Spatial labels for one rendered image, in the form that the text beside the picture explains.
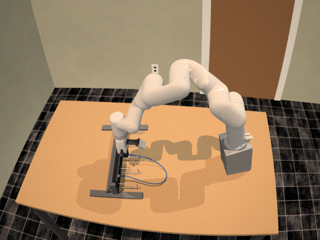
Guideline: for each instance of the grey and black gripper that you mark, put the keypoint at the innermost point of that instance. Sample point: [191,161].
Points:
[122,147]

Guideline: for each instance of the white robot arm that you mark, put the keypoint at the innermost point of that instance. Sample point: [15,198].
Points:
[226,106]

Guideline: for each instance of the dark grey patch panel rack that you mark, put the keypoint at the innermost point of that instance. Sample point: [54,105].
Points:
[114,174]

